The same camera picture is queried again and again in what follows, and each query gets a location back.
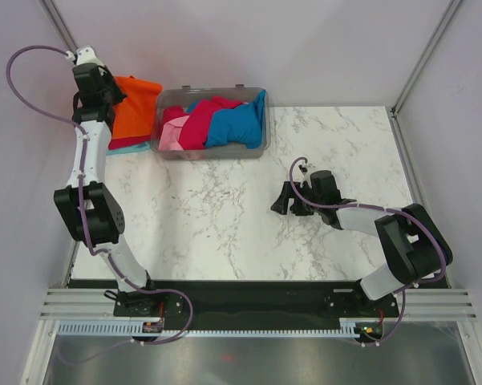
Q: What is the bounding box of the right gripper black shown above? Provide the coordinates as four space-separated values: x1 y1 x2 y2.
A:
270 181 322 217

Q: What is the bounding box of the orange t shirt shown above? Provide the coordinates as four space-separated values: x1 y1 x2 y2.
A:
112 76 163 141

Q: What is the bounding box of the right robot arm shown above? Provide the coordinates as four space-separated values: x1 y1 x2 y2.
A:
271 168 453 316

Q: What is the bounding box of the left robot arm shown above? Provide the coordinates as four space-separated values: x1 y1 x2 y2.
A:
54 63 160 315

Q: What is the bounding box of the folded magenta t shirt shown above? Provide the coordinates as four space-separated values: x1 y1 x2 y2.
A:
108 136 151 151

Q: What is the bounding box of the folded teal t shirt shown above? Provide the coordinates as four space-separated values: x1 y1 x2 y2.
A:
107 141 151 156

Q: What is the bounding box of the pink t shirt in bin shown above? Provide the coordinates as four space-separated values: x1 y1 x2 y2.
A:
158 115 188 152

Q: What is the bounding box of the blue t shirt in bin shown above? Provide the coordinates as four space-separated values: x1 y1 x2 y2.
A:
203 90 266 150

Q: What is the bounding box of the magenta t shirt in bin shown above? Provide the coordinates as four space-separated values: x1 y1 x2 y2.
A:
162 96 244 151

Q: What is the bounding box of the clear plastic storage bin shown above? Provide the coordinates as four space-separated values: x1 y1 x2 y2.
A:
151 86 270 160

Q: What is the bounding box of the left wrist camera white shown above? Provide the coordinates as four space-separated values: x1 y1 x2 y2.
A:
66 45 104 67

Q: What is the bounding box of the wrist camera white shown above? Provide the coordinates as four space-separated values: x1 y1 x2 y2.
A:
66 45 104 67
298 159 314 188

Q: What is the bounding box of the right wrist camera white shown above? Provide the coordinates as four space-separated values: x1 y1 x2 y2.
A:
298 159 314 188

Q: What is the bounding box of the left aluminium frame post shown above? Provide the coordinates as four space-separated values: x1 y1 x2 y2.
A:
39 0 110 110

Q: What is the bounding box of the aluminium frame post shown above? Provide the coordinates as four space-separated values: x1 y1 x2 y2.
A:
39 0 110 110
390 0 464 118

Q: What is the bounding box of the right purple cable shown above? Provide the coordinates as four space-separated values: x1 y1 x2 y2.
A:
289 156 448 348

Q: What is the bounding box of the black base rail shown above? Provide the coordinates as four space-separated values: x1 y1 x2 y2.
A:
104 281 399 330

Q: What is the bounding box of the right aluminium frame post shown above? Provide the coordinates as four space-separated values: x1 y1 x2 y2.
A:
390 0 464 118

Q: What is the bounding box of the white slotted cable duct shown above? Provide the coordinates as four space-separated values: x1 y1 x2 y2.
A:
57 318 384 338

